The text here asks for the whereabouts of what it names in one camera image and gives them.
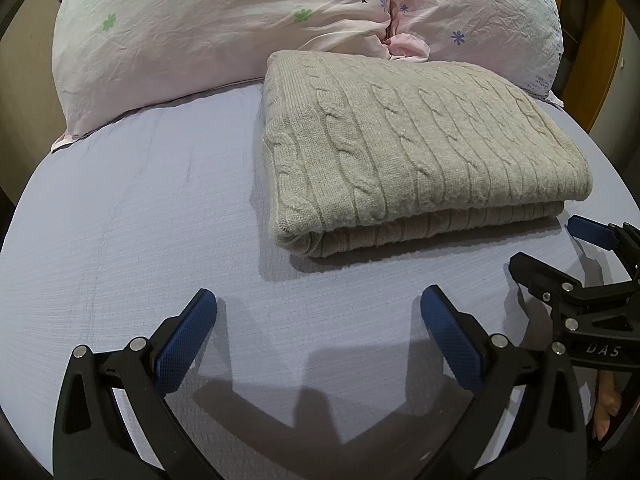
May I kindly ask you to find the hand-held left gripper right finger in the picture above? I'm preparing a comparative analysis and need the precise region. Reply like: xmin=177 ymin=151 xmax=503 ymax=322
xmin=420 ymin=285 xmax=592 ymax=480

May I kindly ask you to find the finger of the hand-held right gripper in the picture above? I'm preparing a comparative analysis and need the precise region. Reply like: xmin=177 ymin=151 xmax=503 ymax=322
xmin=508 ymin=254 xmax=640 ymax=319
xmin=569 ymin=214 xmax=640 ymax=282

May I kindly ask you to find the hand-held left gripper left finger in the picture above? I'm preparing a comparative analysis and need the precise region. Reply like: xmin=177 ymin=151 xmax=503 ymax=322
xmin=52 ymin=288 xmax=222 ymax=480

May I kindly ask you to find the beige cable-knit sweater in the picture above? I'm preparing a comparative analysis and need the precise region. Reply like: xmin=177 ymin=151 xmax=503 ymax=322
xmin=254 ymin=50 xmax=595 ymax=260

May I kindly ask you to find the person's right hand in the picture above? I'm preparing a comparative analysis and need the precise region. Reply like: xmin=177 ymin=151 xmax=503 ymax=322
xmin=592 ymin=374 xmax=624 ymax=442

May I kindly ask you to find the lavender bed sheet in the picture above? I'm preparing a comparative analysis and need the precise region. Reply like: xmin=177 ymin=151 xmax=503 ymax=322
xmin=0 ymin=77 xmax=632 ymax=480

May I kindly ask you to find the pink floral pillow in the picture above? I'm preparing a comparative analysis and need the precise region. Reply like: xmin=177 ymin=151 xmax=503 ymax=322
xmin=50 ymin=0 xmax=397 ymax=153
xmin=385 ymin=0 xmax=565 ymax=107

